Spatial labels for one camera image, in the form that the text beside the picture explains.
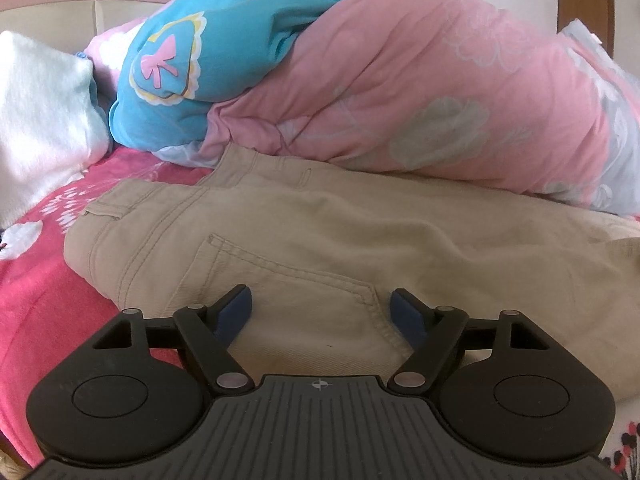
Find pink and cream headboard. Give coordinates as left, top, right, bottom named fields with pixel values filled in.
left=0, top=0, right=251, bottom=56

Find pink floral bed blanket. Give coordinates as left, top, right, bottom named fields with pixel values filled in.
left=0, top=147, right=640, bottom=480

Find pink grey floral quilt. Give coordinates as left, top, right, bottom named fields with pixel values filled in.
left=200, top=0, right=640, bottom=218

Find beige pants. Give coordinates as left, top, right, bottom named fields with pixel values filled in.
left=64, top=144, right=640, bottom=403

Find white fluffy pillow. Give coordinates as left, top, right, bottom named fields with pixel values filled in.
left=0, top=30, right=112, bottom=231

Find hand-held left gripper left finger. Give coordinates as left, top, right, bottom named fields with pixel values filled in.
left=92, top=284, right=252, bottom=397

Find blue cartoon pillow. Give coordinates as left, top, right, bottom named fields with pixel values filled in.
left=82, top=0, right=471, bottom=168

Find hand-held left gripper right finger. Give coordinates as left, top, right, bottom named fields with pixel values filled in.
left=388, top=287, right=549, bottom=396

